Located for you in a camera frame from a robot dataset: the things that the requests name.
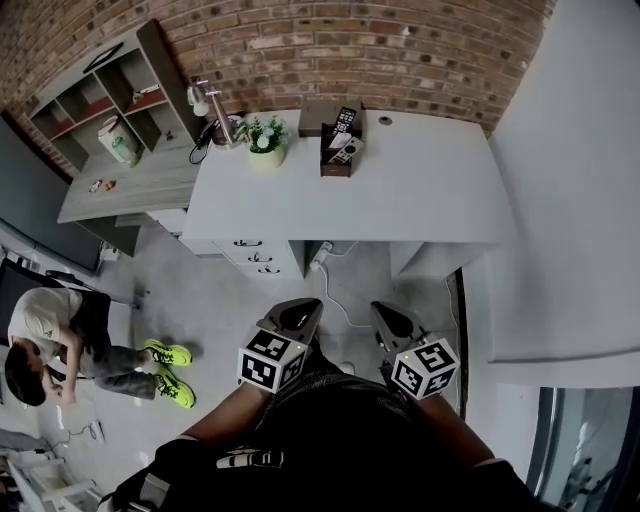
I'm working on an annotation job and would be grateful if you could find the grey wireless charger pad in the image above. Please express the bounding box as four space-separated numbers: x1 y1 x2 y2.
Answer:
298 99 367 139

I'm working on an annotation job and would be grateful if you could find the white desk drawer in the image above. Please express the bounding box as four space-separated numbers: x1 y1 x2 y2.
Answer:
239 263 297 280
214 238 289 250
227 248 292 266

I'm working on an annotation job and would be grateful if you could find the black picture frame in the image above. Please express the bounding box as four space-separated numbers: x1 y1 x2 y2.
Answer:
82 42 125 75

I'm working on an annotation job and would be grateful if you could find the black office chair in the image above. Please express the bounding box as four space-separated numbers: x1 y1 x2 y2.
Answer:
0 259 141 351

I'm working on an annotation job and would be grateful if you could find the grey wooden desk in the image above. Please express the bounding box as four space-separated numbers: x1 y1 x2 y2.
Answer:
56 134 201 259

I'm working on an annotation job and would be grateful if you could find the silver desk lamp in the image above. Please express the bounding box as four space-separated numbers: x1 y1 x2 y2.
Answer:
186 78 242 150

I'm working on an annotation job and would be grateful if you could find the grey shelf hutch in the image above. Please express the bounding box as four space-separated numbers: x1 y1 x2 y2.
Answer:
27 18 201 169

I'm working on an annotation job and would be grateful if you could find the white desk with drawers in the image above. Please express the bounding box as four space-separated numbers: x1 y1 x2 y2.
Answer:
179 108 519 281

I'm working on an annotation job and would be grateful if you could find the white drawer cabinet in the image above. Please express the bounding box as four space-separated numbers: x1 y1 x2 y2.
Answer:
144 208 189 236

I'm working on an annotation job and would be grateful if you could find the black window frame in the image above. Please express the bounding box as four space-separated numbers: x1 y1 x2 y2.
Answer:
524 384 640 512

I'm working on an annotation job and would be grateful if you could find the person's left forearm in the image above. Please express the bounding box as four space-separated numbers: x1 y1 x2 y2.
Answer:
182 382 274 451

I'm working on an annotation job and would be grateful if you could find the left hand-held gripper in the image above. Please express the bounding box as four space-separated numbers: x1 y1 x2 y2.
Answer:
237 298 325 394

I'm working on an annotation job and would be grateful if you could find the dark brown organizer box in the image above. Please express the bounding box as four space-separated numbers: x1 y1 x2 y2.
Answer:
319 122 365 179

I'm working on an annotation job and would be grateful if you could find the light grey remote control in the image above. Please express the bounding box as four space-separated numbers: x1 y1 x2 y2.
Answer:
327 136 366 166

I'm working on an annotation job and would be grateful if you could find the black remote control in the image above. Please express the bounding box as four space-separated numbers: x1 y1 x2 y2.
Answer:
333 106 359 135

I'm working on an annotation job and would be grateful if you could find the long white cable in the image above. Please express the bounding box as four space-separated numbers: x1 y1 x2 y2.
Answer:
319 239 381 331

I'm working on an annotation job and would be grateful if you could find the black lamp cable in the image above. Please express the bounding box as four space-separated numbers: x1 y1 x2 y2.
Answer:
188 119 221 165

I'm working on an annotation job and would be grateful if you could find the white rack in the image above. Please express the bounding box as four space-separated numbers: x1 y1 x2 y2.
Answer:
0 449 96 512

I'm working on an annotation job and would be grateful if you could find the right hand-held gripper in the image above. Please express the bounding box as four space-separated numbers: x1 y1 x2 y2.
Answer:
369 300 460 401

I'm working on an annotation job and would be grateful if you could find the person's black clothing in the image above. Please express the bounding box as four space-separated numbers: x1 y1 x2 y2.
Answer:
99 339 551 512

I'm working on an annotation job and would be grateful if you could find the potted flower plant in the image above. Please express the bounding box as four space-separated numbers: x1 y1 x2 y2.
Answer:
234 114 290 174

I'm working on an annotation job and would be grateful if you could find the person's right forearm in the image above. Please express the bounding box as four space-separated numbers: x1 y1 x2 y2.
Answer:
414 392 496 469

